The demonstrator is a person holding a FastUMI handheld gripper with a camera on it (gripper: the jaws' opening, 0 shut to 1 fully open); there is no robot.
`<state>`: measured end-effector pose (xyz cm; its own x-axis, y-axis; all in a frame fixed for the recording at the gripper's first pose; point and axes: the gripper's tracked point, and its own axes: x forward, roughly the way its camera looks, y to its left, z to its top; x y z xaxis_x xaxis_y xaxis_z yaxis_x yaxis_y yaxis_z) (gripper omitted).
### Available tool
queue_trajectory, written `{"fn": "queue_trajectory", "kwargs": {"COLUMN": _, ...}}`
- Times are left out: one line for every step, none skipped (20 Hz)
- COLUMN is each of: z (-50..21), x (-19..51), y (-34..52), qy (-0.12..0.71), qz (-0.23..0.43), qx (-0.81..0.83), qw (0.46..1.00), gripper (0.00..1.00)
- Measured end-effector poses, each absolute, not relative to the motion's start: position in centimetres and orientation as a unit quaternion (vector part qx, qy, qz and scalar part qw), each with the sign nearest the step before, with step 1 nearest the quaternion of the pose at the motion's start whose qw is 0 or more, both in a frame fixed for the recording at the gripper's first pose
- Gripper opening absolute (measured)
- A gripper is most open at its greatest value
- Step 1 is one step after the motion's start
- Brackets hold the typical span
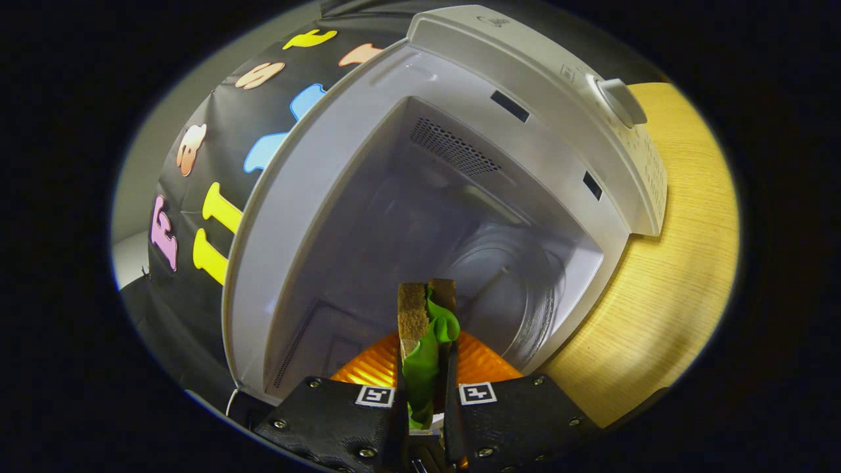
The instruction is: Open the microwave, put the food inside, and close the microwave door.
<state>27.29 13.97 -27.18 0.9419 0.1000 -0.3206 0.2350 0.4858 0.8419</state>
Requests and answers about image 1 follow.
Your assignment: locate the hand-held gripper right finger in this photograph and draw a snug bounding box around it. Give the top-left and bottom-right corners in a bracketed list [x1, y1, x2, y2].
[444, 332, 600, 473]

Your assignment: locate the sandwich with green lettuce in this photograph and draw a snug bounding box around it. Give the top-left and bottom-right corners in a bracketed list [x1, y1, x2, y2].
[398, 279, 461, 431]

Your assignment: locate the white microwave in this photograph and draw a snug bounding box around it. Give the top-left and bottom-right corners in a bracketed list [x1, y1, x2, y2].
[222, 5, 668, 403]

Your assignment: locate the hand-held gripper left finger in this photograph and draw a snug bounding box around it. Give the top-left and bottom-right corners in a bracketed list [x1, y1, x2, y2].
[253, 332, 409, 473]

